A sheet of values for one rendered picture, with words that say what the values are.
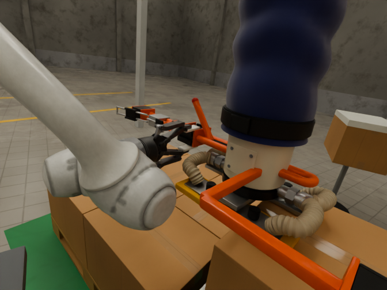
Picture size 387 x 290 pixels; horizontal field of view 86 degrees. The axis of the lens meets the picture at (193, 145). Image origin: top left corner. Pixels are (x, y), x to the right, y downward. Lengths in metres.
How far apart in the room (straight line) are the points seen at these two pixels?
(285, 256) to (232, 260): 0.18
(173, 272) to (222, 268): 0.45
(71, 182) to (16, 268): 0.38
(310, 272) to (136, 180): 0.25
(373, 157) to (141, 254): 1.97
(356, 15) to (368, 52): 1.42
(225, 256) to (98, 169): 0.31
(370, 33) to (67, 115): 10.23
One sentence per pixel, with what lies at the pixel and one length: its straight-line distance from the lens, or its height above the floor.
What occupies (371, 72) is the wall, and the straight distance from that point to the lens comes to 10.06.
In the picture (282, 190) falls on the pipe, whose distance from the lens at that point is 0.59.
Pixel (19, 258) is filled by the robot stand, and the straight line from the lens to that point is 0.81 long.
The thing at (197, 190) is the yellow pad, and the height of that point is 0.97.
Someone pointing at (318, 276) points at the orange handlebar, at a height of 1.09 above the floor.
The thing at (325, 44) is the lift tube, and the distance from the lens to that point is 0.51.
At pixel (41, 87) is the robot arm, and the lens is 0.33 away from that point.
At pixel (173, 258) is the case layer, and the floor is 0.54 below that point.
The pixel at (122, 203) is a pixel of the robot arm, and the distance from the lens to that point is 0.33.
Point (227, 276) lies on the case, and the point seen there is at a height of 0.90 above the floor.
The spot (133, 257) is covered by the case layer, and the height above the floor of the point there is 0.54.
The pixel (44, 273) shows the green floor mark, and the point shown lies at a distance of 1.76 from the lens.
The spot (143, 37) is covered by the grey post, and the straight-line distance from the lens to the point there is 4.05.
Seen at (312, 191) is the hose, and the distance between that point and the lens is 0.67.
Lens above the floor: 1.31
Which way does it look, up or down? 21 degrees down
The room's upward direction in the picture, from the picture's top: 7 degrees clockwise
